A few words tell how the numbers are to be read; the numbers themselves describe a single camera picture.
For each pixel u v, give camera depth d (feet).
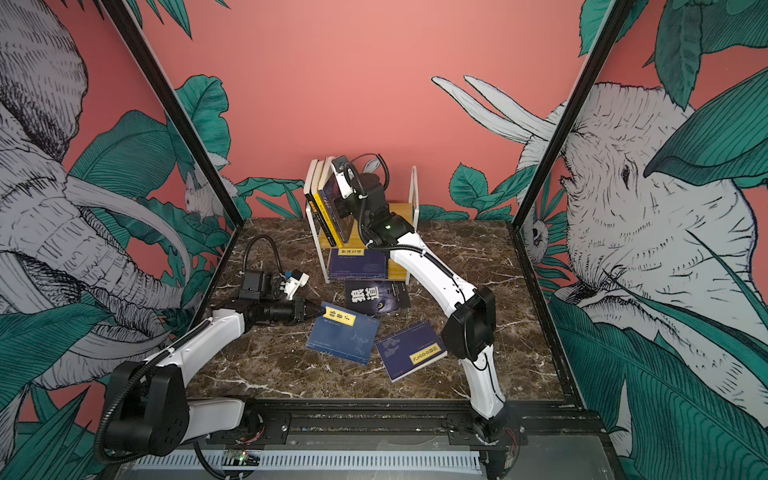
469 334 1.71
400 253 1.85
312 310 2.63
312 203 2.40
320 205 2.42
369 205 1.88
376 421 2.51
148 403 1.34
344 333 2.73
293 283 2.60
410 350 2.85
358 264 3.33
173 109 2.81
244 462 2.35
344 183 2.13
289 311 2.39
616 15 2.26
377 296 3.22
